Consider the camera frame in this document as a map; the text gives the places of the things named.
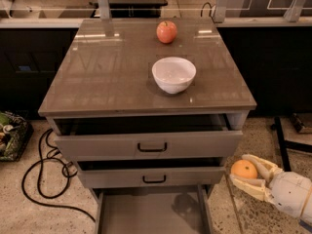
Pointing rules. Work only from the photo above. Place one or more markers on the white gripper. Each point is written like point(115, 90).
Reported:
point(287, 192)

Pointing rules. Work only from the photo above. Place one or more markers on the orange fruit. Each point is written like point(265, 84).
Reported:
point(244, 169)

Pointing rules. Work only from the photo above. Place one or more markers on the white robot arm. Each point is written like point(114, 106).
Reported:
point(289, 192)

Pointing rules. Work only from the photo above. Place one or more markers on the grey drawer cabinet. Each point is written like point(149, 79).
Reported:
point(105, 85)

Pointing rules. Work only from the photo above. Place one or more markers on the bottom grey drawer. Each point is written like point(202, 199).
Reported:
point(154, 210)

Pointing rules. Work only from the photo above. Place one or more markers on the grey drawer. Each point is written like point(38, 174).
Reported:
point(150, 172)
point(154, 210)
point(149, 146)

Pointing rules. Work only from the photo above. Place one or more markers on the top grey drawer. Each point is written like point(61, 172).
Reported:
point(149, 146)

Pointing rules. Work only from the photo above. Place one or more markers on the middle grey drawer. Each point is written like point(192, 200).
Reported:
point(150, 172)

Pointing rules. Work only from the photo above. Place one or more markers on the black stand with wheel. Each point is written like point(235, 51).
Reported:
point(285, 145)

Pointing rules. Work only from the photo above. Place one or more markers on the white ceramic bowl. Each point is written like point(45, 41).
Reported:
point(173, 75)

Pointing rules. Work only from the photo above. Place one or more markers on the red apple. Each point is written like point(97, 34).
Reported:
point(166, 32)

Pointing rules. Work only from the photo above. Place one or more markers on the black background table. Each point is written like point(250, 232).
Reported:
point(136, 8)

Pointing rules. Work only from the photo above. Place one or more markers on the basket with green items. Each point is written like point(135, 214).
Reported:
point(15, 133)

